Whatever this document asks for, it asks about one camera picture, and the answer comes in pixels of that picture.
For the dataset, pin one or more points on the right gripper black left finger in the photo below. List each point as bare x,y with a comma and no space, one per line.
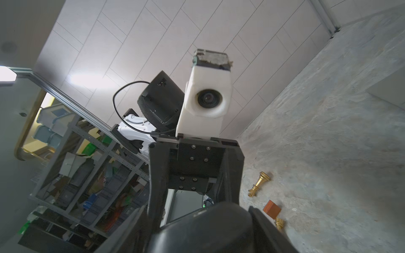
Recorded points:
125,237

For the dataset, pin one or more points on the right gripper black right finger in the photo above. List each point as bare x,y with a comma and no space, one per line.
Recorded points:
267,239

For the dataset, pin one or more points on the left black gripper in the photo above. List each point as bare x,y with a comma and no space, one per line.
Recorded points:
212,167

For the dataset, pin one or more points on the black wireless mouse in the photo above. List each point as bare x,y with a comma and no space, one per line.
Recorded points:
222,228

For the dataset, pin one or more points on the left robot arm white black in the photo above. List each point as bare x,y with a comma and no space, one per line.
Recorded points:
161,103

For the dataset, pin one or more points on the small gold chess pawn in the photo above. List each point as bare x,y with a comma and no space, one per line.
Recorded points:
279,223

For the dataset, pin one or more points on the brown wooden block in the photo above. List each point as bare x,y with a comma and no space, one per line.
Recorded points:
272,209

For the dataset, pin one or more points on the tall gold chess piece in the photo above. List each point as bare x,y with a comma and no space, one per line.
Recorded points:
263,178

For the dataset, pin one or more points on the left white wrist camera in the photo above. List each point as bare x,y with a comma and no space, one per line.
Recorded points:
208,96

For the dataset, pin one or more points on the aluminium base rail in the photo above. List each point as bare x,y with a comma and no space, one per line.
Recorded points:
64,98

